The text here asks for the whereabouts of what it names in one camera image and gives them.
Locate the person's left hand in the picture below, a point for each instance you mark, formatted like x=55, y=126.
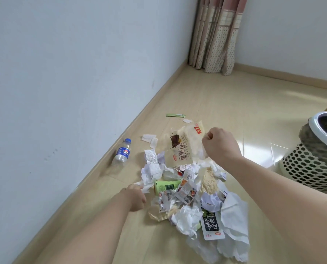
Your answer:
x=134, y=197

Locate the person's right hand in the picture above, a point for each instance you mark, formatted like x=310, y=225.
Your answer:
x=224, y=147

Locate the person's right fingers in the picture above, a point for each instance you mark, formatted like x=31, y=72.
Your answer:
x=207, y=136

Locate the person's left fingers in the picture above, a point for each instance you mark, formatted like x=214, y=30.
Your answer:
x=142, y=201

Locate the clear printed snack bag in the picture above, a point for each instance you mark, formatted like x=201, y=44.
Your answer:
x=185, y=145

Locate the white receipt paper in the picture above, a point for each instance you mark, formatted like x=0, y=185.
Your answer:
x=152, y=169

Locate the person's left forearm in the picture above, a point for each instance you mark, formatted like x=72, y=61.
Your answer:
x=97, y=230

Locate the person's right forearm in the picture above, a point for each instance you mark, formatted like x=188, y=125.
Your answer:
x=279, y=206

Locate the beige clear wrapper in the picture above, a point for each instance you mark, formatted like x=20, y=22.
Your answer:
x=160, y=214

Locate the small clear plastic scrap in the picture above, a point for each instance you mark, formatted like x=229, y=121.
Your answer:
x=187, y=121

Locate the light green drink carton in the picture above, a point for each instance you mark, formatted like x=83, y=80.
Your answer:
x=167, y=186

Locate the green strip wrapper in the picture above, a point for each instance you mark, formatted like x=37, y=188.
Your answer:
x=175, y=115

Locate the pile of torn printed papers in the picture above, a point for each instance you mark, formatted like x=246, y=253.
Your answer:
x=186, y=189

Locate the beige paper napkin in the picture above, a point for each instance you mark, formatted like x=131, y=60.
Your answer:
x=209, y=182

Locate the crumpled white tissue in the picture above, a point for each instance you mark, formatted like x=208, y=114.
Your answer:
x=186, y=219

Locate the empty clear plastic bottle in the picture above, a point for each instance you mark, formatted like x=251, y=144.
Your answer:
x=122, y=154

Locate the crumpled white lined paper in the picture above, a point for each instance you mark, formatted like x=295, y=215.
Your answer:
x=211, y=200

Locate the black and green snack packet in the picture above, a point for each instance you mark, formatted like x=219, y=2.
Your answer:
x=211, y=225

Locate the clear plastic bag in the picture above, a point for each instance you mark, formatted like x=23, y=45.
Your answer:
x=200, y=246

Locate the large white tissue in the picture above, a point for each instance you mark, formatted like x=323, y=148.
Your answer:
x=235, y=228

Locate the patterned pink curtain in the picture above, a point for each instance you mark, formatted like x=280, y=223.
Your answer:
x=215, y=32

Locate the perforated beige waste basket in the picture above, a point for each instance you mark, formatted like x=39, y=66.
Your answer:
x=309, y=164

